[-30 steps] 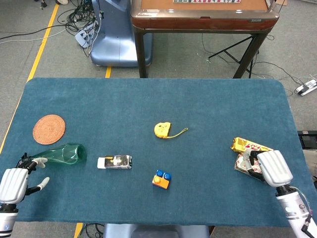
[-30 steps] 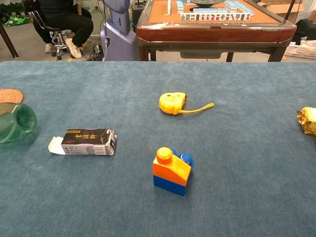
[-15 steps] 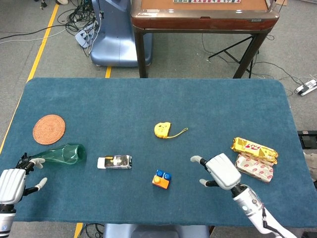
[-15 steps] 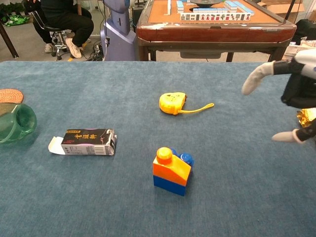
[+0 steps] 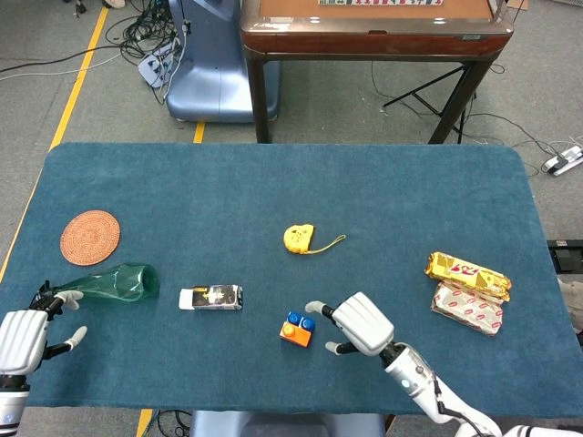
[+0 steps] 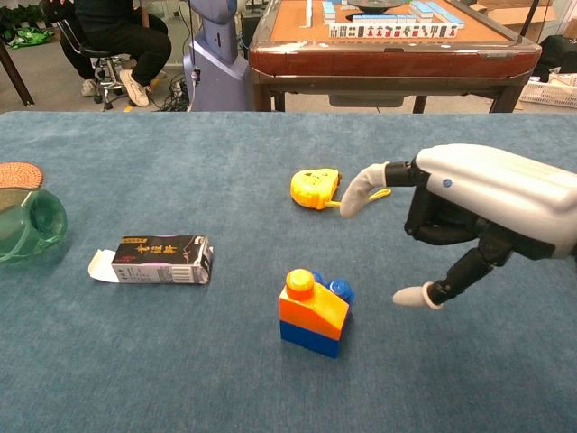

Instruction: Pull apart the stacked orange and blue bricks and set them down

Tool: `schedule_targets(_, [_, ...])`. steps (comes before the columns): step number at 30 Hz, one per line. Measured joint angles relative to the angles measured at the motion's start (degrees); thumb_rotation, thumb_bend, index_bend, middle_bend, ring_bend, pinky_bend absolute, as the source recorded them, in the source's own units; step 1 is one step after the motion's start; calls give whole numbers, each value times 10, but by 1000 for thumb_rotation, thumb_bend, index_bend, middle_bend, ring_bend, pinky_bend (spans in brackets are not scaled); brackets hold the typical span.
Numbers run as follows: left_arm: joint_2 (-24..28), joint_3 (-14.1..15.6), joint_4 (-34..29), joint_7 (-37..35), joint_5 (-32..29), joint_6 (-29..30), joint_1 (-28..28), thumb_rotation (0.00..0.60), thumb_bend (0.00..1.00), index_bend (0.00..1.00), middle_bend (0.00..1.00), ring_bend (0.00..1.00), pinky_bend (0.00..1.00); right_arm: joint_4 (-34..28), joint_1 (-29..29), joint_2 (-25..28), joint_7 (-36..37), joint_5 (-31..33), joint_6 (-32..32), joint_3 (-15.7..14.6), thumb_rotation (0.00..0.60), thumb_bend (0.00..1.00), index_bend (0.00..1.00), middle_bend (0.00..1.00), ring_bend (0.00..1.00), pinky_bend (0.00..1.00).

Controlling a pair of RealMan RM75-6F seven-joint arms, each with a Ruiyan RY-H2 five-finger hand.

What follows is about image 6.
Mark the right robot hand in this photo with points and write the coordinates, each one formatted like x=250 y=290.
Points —
x=487 y=180

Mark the orange toy block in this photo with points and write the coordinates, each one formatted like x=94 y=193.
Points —
x=311 y=311

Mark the blue toy block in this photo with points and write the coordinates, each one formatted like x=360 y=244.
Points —
x=306 y=338

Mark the white plastic basket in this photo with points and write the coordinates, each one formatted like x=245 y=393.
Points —
x=550 y=94

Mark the black bag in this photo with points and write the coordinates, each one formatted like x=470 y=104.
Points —
x=561 y=54

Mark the brown mahjong table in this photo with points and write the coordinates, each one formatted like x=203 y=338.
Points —
x=383 y=58

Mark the black tripod stand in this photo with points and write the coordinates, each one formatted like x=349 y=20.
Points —
x=529 y=20

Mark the cardboard box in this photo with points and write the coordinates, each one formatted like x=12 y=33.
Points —
x=514 y=13

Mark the blue-backed mahjong tile row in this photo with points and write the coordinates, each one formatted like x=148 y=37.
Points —
x=329 y=11
x=383 y=19
x=435 y=13

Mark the yellow tape measure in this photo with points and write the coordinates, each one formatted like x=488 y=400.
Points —
x=311 y=187

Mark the face-up mahjong tile row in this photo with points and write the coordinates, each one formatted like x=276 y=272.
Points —
x=392 y=30

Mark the blue felt table cover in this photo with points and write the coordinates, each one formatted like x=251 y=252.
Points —
x=225 y=361

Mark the black white carton box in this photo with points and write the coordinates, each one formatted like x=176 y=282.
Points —
x=158 y=259

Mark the seated person in black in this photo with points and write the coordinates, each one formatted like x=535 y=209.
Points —
x=135 y=40

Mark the black office chair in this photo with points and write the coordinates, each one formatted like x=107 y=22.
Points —
x=108 y=85

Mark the round woven coaster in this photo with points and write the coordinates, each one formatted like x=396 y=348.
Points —
x=18 y=175

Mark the dark wooden table leg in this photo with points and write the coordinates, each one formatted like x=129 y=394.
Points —
x=18 y=81

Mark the green bag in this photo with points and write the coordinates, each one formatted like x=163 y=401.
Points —
x=27 y=36

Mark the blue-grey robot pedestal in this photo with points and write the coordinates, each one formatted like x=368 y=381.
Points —
x=216 y=67

